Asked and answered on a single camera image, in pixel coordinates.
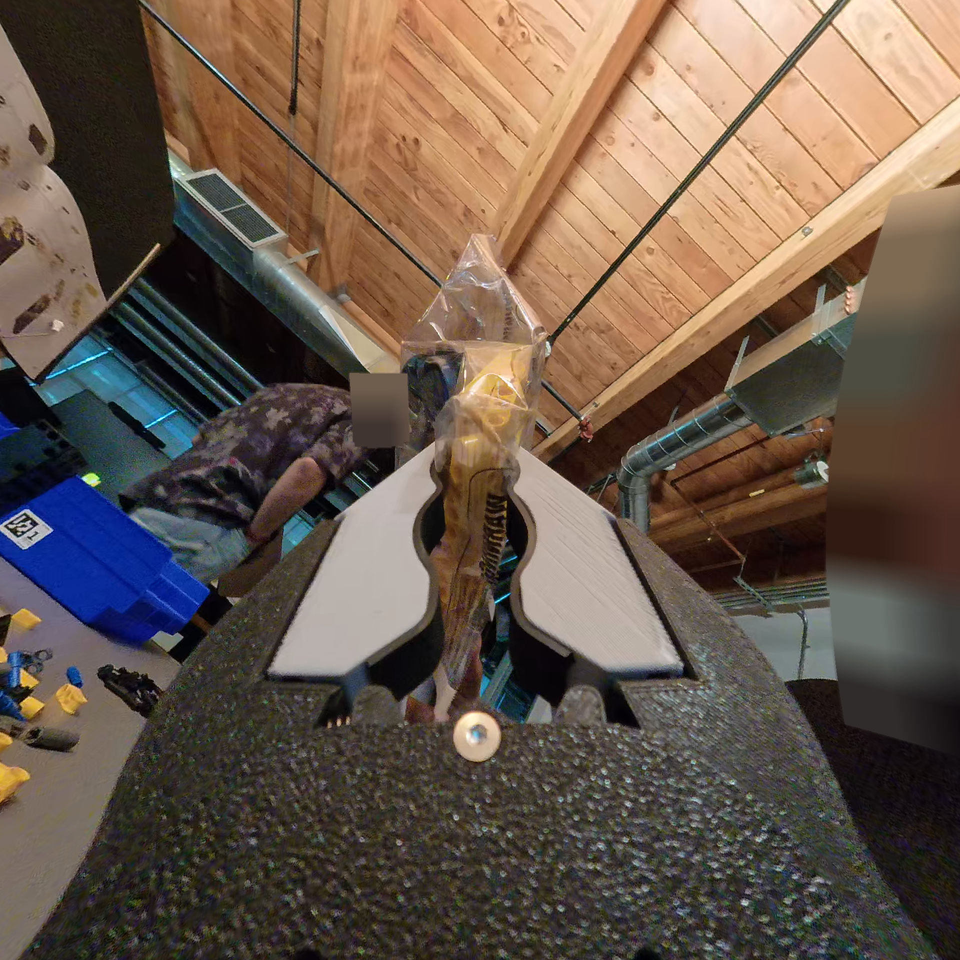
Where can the rectangular metal duct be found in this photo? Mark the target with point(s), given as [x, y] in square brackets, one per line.
[795, 375]

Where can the black perforated block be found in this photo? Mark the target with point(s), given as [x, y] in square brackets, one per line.
[37, 457]

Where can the pile of black pins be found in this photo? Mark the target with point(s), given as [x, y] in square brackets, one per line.
[131, 686]

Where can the dark grey ribbed tube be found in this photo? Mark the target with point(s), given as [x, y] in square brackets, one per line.
[52, 738]

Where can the large dark monitor screen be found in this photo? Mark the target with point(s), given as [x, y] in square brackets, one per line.
[127, 435]

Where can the pile of yellow blue pieces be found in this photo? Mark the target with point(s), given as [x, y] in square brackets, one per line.
[15, 682]

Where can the white instruction booklet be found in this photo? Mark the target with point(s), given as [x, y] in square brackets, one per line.
[45, 225]

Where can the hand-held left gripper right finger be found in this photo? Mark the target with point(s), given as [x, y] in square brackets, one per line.
[600, 592]

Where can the clear bag with ribbed tyre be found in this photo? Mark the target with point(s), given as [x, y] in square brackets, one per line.
[480, 450]

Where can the blue plastic bin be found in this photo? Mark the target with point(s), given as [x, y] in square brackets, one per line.
[90, 555]

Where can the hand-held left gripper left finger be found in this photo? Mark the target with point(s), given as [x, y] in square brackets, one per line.
[352, 592]

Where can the silver round spiral duct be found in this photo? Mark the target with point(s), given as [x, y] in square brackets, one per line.
[675, 450]

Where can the small yellow connector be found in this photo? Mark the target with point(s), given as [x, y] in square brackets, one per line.
[70, 699]
[25, 619]

